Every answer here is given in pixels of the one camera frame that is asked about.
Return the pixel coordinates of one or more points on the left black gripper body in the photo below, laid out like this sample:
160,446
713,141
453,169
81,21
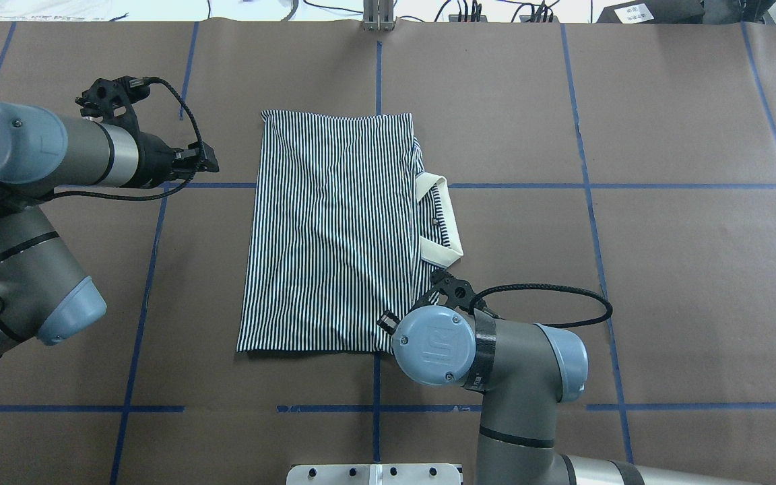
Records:
155,160

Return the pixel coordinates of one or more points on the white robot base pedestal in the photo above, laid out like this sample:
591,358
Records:
376,473

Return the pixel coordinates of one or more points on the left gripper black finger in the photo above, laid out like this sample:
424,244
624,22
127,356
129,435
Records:
196,157

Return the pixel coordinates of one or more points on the navy white striped polo shirt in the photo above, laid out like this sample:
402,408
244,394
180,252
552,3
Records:
348,224

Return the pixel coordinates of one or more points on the black power adapter box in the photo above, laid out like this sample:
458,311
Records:
653,12

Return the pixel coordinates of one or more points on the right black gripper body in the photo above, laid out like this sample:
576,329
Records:
384,320

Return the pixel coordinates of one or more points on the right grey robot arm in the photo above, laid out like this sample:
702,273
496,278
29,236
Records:
523,371

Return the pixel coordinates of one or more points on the aluminium frame post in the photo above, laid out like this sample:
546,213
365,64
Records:
378,15

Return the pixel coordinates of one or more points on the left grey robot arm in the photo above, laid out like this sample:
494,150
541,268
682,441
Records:
44,291

